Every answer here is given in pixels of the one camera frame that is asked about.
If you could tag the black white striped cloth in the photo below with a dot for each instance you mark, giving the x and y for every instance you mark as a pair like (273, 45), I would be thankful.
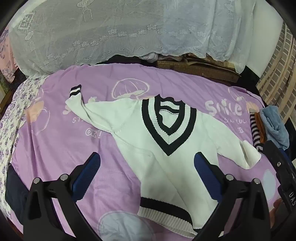
(255, 134)

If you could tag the blue towel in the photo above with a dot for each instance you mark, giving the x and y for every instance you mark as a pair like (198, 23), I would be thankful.
(275, 125)

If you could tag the person's right hand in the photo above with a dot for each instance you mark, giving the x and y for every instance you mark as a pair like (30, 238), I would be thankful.
(277, 208)

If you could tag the purple printed blanket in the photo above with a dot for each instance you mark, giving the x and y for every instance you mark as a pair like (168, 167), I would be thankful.
(69, 143)

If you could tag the white padded cushion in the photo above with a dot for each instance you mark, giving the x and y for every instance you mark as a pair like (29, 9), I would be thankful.
(261, 27)

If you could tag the pink floral cloth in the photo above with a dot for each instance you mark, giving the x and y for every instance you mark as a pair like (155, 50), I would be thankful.
(5, 58)

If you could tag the orange cloth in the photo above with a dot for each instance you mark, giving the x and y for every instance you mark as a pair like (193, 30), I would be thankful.
(262, 132)

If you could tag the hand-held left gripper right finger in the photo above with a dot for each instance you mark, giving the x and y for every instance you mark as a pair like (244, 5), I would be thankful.
(207, 176)

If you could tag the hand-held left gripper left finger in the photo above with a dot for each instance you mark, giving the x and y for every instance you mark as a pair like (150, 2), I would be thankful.
(86, 176)

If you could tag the dark blue cloth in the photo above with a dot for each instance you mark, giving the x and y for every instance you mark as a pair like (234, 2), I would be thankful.
(13, 192)

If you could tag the brown woven mat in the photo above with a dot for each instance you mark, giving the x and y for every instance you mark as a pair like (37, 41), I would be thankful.
(208, 69)

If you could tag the white crumpled cloth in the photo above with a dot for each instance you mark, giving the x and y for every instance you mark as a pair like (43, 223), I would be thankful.
(150, 57)

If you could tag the purple floral sheet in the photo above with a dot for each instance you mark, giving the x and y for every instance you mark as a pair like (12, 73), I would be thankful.
(13, 120)

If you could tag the white black-striped knit sweater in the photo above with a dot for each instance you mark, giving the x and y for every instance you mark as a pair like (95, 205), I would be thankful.
(148, 139)

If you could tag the white lace cover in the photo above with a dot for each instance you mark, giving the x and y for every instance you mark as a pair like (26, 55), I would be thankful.
(92, 34)

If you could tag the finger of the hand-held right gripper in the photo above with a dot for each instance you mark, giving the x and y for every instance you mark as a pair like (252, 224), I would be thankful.
(276, 160)

